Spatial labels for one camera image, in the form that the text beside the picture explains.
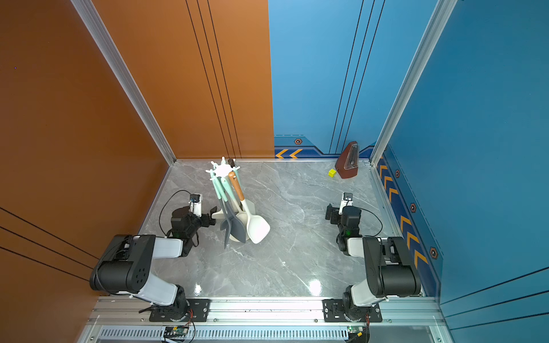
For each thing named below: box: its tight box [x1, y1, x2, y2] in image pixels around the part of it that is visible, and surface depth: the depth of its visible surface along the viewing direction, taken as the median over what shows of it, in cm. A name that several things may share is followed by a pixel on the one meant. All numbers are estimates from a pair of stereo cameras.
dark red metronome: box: [335, 140, 360, 179], surface depth 109 cm
